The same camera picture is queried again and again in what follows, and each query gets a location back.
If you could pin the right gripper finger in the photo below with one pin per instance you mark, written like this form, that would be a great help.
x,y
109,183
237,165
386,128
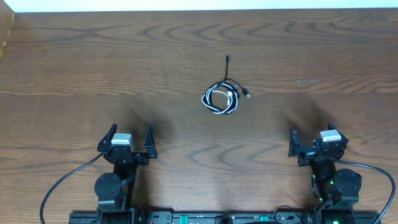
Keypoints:
x,y
332,129
294,145

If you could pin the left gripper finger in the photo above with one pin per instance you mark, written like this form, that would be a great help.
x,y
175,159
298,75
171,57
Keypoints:
x,y
105,145
149,144

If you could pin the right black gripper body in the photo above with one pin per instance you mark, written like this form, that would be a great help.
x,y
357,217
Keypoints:
x,y
307,157

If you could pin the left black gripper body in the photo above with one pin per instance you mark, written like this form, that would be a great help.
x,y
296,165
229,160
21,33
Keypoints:
x,y
125,154

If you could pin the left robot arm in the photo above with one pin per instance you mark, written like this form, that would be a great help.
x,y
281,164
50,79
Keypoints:
x,y
114,189

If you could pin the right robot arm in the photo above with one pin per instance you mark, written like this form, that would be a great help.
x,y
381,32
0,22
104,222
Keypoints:
x,y
337,190

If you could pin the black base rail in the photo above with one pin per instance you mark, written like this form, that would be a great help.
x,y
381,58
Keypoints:
x,y
160,217

